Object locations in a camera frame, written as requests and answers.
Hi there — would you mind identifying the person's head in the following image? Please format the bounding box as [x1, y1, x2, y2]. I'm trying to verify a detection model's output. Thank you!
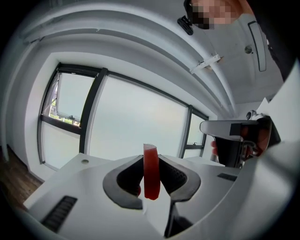
[187, 0, 255, 30]

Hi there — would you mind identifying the white ceiling bracket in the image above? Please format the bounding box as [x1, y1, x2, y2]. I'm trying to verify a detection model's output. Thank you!
[189, 53, 222, 75]

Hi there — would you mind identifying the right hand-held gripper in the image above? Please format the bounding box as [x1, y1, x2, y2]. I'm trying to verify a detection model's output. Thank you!
[199, 110, 282, 169]

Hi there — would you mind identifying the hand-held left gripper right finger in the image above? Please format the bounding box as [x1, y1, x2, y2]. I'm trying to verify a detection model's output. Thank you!
[158, 154, 202, 238]

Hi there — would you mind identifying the red piece of meat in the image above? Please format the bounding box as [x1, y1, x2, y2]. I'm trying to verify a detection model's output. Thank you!
[143, 143, 162, 201]

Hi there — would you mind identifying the black framed window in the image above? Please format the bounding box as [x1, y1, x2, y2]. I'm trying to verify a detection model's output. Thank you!
[37, 61, 210, 165]

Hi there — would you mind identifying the black head camera strap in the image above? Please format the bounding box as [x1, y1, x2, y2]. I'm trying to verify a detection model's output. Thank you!
[177, 15, 195, 36]

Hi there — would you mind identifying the person's right hand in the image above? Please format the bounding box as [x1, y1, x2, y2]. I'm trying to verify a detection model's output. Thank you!
[210, 140, 219, 156]

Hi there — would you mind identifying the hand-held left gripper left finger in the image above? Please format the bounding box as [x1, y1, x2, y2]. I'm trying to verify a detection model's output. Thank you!
[102, 154, 144, 210]

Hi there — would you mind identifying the long ceiling light panel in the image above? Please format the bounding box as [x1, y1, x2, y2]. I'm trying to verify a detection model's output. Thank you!
[247, 20, 268, 73]

